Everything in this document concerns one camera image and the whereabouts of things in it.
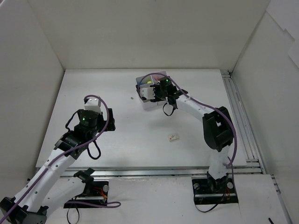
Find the aluminium right rail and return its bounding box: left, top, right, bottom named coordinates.
left=221, top=70, right=266, bottom=174

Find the aluminium front rail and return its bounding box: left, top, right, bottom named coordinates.
left=35, top=159, right=266, bottom=180

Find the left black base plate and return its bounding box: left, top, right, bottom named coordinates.
left=63, top=180, right=109, bottom=209

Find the white left compartment organizer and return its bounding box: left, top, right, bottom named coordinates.
left=135, top=75, right=158, bottom=110

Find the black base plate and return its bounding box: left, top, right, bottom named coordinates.
left=192, top=177, right=239, bottom=205
left=63, top=180, right=109, bottom=209

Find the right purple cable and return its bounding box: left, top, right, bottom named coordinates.
left=137, top=72, right=238, bottom=185

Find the aluminium rail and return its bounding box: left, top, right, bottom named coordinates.
left=35, top=159, right=266, bottom=180
left=221, top=70, right=266, bottom=174

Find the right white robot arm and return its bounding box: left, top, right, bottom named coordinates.
left=140, top=77, right=235, bottom=192

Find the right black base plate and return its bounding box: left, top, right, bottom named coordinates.
left=192, top=177, right=239, bottom=205

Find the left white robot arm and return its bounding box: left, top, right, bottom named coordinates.
left=0, top=108, right=115, bottom=224

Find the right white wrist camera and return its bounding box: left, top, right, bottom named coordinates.
left=139, top=87, right=155, bottom=101

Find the white boxed eraser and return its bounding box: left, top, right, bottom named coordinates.
left=168, top=133, right=179, bottom=142

